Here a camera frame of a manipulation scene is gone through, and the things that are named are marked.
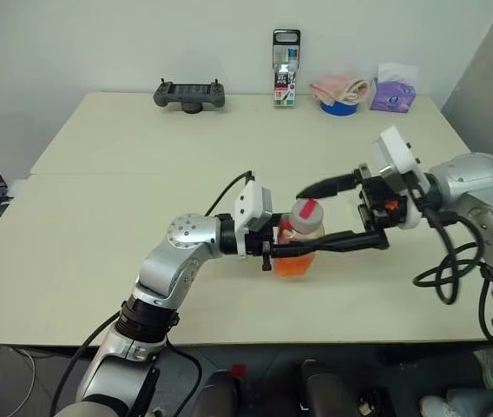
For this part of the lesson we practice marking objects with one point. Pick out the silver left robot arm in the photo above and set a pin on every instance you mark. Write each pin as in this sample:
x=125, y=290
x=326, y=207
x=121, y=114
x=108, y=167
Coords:
x=186, y=234

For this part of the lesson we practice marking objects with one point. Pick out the blue tape roll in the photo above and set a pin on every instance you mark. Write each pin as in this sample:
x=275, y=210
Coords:
x=337, y=109

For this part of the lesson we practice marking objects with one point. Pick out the light sneaker shoe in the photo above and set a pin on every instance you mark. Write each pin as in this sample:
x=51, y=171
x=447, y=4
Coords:
x=437, y=406

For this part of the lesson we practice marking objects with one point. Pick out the dark grey remote controller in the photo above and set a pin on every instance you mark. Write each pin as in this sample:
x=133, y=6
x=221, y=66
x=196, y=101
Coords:
x=189, y=93

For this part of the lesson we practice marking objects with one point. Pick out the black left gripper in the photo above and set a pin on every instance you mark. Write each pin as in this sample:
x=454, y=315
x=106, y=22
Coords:
x=258, y=247

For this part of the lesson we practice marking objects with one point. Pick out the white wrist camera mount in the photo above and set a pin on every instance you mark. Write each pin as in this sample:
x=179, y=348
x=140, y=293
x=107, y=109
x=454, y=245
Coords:
x=396, y=152
x=251, y=200

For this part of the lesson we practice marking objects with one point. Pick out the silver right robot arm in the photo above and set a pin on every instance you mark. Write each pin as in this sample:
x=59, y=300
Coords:
x=476, y=182

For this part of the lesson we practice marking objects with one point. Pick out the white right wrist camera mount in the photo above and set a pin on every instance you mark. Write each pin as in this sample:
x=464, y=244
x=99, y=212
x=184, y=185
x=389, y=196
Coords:
x=396, y=152

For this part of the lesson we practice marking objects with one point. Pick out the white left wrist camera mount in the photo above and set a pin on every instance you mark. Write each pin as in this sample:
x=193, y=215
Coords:
x=251, y=200

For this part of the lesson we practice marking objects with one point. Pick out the black round controller stand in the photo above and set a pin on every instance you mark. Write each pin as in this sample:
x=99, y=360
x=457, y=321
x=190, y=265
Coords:
x=193, y=108

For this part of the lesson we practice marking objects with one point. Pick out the marker pen pack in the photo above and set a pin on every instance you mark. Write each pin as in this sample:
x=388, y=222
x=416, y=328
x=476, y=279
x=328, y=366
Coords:
x=285, y=69

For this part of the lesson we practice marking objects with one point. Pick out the small red tag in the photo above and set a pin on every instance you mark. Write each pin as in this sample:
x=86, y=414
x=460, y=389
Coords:
x=238, y=371

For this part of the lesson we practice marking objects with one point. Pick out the pink folded cloth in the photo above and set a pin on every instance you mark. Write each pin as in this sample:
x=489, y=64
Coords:
x=339, y=88

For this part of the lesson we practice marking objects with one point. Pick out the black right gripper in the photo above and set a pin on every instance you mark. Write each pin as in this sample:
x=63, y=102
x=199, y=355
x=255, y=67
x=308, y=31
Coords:
x=379, y=204

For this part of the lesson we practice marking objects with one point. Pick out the purple tissue box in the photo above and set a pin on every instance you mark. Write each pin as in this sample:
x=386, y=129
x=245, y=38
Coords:
x=393, y=96

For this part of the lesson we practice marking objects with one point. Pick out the orange drink bottle grey cap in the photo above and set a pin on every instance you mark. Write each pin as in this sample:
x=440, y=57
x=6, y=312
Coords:
x=294, y=267

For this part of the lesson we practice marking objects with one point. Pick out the dark rounded shape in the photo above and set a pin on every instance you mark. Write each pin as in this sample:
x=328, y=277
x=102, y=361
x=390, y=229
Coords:
x=322, y=386
x=215, y=394

